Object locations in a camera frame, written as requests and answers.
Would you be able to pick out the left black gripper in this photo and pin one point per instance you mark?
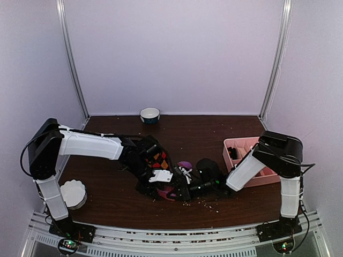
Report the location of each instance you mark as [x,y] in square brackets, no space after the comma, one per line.
[147,189]

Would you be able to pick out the black argyle sock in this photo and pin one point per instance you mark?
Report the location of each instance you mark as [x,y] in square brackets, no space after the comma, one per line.
[159,161]

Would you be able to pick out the maroon purple orange sock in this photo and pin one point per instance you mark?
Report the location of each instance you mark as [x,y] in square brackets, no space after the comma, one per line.
[177,189]

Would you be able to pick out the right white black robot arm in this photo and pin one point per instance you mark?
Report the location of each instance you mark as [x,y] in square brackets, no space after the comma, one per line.
[283,155]

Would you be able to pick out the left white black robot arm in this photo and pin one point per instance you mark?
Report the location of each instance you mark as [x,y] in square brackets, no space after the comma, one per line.
[53,140]

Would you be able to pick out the teal white ceramic bowl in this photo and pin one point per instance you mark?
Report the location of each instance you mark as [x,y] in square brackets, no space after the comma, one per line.
[150,115]

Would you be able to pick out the black rolled sock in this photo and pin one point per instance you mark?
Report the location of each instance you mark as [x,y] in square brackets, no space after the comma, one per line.
[232,152]

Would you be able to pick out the pink divided organizer box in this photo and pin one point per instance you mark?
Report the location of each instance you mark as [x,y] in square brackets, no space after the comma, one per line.
[247,171]

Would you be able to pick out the beige rolled sock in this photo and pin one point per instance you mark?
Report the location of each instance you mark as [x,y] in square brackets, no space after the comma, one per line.
[242,151]

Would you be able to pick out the white scalloped bowl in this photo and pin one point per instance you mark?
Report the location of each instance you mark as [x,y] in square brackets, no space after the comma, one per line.
[74,193]

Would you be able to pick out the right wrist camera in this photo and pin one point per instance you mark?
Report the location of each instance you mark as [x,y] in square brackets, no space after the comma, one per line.
[187,174]

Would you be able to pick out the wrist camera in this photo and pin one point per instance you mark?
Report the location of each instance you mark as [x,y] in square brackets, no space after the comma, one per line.
[159,175]
[187,174]

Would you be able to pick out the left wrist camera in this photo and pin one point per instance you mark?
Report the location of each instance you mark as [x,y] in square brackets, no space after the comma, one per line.
[159,175]

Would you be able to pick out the front aluminium rail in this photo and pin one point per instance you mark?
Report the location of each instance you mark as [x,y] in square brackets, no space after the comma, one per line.
[230,241]

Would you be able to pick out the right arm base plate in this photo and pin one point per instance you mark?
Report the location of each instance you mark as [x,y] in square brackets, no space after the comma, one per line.
[271,231]

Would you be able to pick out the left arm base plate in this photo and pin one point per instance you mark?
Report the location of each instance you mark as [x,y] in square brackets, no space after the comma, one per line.
[79,232]

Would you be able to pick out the left aluminium frame post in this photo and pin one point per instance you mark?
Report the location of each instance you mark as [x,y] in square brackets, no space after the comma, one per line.
[60,4]

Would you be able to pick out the aluminium frame post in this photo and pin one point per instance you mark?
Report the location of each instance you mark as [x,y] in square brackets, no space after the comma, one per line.
[279,54]
[60,4]

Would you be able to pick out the right aluminium frame post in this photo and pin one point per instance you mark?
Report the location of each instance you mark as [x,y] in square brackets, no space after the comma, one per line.
[279,54]

